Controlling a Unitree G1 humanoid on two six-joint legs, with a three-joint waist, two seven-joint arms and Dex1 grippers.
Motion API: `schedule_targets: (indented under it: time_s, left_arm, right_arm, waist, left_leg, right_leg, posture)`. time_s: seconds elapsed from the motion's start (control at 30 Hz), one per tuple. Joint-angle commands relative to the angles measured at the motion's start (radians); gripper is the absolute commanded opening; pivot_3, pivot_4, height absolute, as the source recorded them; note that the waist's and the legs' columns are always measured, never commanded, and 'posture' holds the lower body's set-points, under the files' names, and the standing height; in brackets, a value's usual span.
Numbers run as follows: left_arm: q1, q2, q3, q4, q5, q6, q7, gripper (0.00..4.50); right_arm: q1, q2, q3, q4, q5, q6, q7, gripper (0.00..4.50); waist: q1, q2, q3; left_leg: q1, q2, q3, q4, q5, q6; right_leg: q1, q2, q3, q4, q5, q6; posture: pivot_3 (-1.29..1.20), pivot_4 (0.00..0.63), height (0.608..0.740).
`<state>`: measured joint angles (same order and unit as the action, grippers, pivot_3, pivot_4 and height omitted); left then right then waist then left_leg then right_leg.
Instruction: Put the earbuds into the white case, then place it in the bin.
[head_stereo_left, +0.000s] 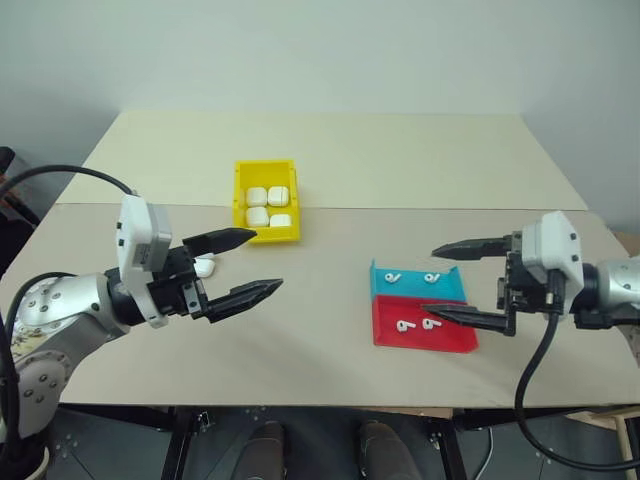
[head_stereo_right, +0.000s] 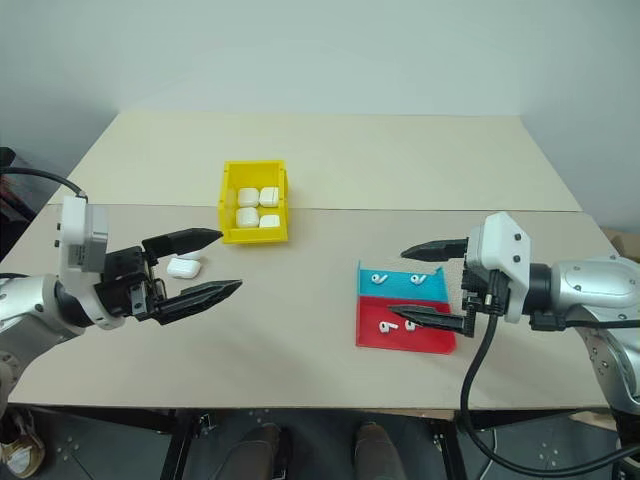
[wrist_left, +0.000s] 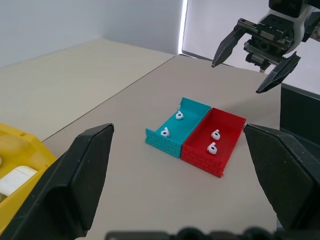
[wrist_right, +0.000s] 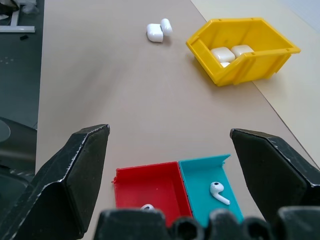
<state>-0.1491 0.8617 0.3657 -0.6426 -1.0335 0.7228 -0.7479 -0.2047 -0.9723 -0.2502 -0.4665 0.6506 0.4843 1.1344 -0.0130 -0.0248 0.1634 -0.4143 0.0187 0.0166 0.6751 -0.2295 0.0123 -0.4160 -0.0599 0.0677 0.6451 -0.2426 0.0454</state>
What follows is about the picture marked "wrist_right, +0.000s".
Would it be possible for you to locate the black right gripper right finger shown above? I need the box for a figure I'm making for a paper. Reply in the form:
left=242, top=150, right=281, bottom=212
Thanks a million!
left=229, top=128, right=320, bottom=223

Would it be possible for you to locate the teal small tray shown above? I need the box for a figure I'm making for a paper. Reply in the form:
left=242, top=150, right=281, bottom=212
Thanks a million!
left=178, top=153, right=244, bottom=228

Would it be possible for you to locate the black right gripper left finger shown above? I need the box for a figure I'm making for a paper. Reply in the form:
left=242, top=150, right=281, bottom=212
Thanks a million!
left=0, top=123, right=111, bottom=240

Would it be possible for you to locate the yellow plastic bin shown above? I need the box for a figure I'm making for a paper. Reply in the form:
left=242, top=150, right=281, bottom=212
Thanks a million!
left=185, top=17, right=301, bottom=88

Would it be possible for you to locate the red small tray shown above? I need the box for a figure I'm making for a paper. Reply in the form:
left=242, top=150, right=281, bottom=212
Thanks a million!
left=112, top=161, right=194, bottom=227

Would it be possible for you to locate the grey metal table leg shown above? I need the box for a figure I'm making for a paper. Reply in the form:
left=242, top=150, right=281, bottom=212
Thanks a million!
left=0, top=9, right=36, bottom=34

